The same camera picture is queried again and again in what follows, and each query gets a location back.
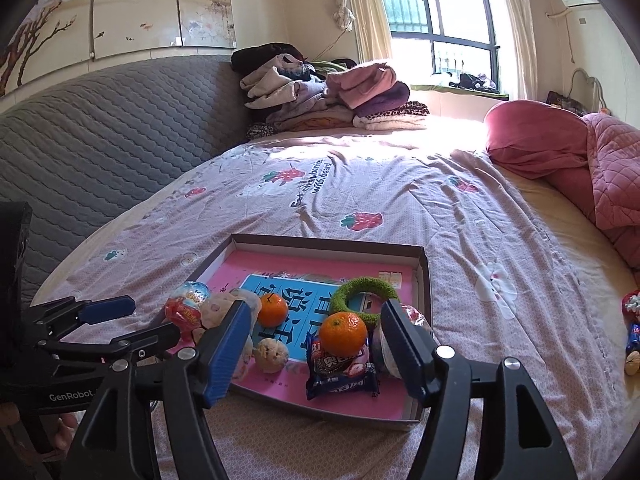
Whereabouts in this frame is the beige sheer hair scrunchie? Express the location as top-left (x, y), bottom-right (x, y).
top-left (192, 288), bottom-right (262, 382)

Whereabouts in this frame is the orange tangerine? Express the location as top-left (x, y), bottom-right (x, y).
top-left (319, 311), bottom-right (368, 358)
top-left (258, 292), bottom-right (288, 328)

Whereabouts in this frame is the brown walnut ball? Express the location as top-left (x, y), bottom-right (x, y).
top-left (254, 338), bottom-right (290, 374)

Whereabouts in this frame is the red blue snack bag left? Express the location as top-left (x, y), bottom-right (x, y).
top-left (163, 281), bottom-right (210, 341)

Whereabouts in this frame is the shallow brown cardboard tray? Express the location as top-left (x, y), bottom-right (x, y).
top-left (154, 233), bottom-right (433, 432)

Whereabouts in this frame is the dark blue biscuit packet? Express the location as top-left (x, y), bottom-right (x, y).
top-left (306, 333), bottom-right (380, 401)

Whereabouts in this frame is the pink strawberry print bedsheet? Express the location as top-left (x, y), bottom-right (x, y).
top-left (37, 131), bottom-right (639, 479)

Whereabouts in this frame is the grey quilted headboard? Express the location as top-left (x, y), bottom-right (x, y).
top-left (1, 55), bottom-right (248, 302)

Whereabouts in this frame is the small toy figure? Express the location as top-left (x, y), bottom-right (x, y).
top-left (622, 290), bottom-right (640, 377)

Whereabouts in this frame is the red pillow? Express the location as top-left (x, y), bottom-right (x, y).
top-left (484, 100), bottom-right (594, 218)

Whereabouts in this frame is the pile of folded clothes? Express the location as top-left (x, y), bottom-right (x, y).
top-left (231, 42), bottom-right (430, 140)

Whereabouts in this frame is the pink quilted blanket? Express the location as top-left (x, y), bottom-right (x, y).
top-left (581, 112), bottom-right (640, 271)

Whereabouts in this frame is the cream curtain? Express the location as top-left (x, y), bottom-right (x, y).
top-left (332, 0), bottom-right (392, 62)

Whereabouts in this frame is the green fuzzy ring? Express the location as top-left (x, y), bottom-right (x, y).
top-left (327, 276), bottom-right (400, 330)

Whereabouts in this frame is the floral painted wall panel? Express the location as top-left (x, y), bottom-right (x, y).
top-left (1, 0), bottom-right (236, 94)

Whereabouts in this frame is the window with dark frame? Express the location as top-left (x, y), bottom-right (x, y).
top-left (382, 0), bottom-right (500, 94)

